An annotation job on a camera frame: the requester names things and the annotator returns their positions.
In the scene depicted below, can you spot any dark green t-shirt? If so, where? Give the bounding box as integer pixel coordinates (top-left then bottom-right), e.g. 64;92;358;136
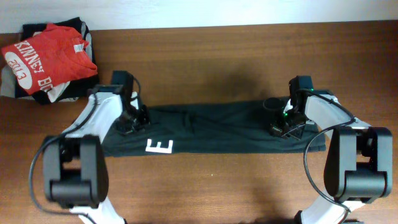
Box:
102;100;326;157

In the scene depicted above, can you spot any grey folded t-shirt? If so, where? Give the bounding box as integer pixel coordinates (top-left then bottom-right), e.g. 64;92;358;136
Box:
1;65;79;105

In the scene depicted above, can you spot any red folded t-shirt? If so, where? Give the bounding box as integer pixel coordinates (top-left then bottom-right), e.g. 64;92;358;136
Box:
1;24;98;95

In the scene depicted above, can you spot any white folded t-shirt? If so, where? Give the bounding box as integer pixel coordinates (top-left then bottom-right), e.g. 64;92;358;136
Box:
47;82;74;103

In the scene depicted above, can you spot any black folded t-shirt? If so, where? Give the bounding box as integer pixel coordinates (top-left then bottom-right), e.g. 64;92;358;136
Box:
14;17;100;105

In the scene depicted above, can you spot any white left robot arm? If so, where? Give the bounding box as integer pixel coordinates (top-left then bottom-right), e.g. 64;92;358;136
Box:
40;70;149;223

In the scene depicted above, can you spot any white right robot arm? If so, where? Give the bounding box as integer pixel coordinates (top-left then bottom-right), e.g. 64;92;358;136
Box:
263;76;393;224

